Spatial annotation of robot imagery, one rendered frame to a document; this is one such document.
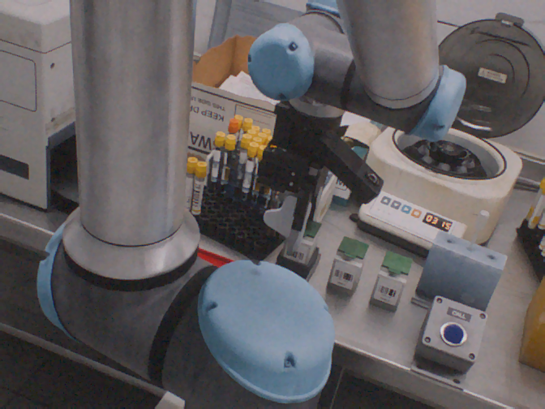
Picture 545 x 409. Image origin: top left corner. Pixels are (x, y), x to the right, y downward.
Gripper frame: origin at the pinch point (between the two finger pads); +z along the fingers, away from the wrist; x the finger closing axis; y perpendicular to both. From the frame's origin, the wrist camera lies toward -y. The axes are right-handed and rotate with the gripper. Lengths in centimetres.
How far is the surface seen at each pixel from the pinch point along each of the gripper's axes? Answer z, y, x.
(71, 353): 67, 51, -20
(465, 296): 2.5, -24.3, -3.2
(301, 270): 3.5, -1.5, 2.8
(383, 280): 1.3, -12.8, 1.3
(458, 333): -0.8, -23.7, 9.6
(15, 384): 94, 72, -25
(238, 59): -3, 31, -50
